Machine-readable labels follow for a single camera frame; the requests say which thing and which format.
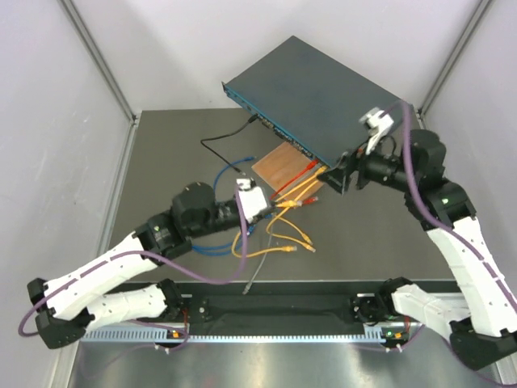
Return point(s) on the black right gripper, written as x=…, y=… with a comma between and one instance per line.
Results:
x=355, y=160

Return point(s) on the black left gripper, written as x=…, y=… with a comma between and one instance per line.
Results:
x=254, y=219

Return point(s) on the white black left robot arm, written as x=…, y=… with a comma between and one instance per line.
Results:
x=72, y=305

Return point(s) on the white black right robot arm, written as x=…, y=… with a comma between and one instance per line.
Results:
x=484, y=330

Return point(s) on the wooden base board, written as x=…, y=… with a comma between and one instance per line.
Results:
x=286, y=167

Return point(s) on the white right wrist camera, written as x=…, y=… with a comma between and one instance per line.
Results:
x=378, y=124

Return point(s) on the dark blue network switch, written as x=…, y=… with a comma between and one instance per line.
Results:
x=309, y=99

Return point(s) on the aluminium frame rail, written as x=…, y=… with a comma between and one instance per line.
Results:
x=384, y=328

